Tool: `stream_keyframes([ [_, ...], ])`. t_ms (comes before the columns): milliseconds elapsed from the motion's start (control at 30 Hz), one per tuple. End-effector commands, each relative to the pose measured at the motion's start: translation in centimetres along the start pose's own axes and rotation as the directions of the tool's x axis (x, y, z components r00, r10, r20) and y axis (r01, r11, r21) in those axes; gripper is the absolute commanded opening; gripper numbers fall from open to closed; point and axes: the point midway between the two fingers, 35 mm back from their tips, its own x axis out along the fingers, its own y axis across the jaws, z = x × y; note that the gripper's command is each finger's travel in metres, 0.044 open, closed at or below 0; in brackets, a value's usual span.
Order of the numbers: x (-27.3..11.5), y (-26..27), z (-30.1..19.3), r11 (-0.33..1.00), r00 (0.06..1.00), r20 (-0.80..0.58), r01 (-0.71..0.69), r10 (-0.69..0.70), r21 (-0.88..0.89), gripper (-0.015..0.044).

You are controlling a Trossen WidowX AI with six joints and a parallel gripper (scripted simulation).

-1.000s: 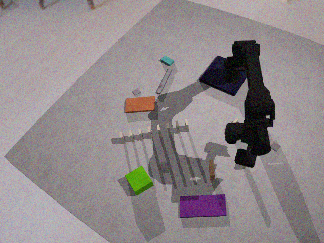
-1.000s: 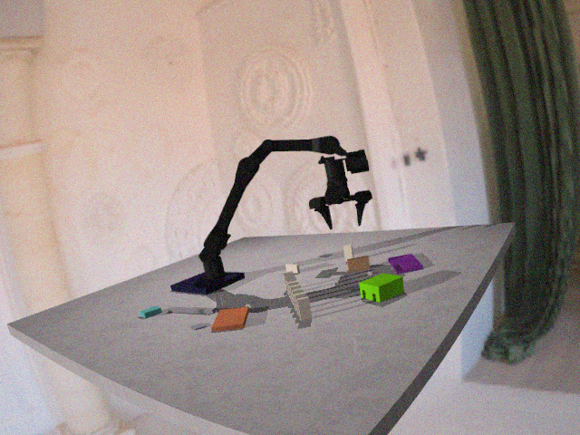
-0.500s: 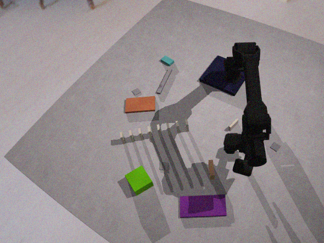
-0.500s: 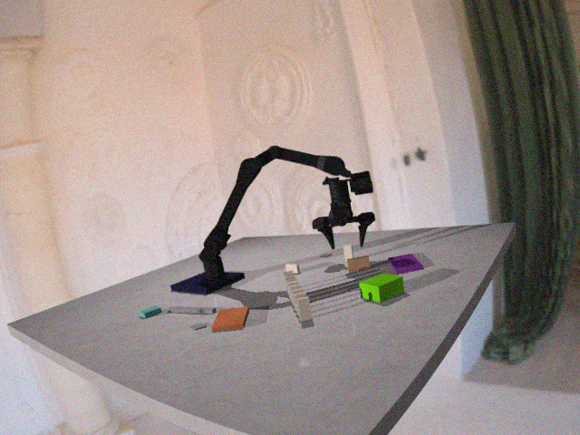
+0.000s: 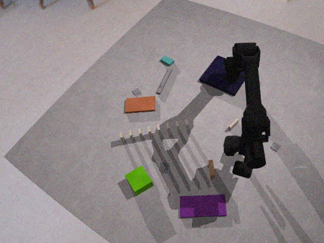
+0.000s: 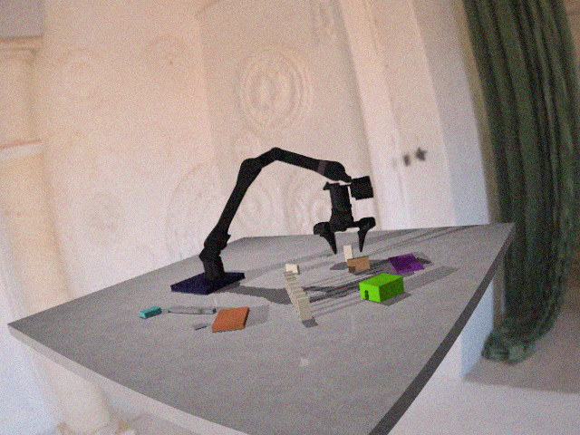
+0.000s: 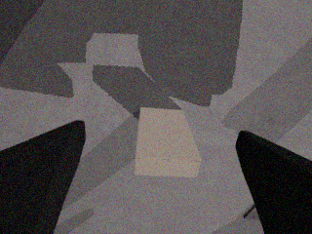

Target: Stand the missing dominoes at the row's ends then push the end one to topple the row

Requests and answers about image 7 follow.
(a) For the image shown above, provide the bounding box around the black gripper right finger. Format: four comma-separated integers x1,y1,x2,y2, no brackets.
235,130,312,234

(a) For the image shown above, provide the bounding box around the cream domino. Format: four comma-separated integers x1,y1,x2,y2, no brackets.
134,108,202,176

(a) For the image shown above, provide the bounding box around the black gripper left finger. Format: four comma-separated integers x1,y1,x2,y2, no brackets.
0,120,86,234

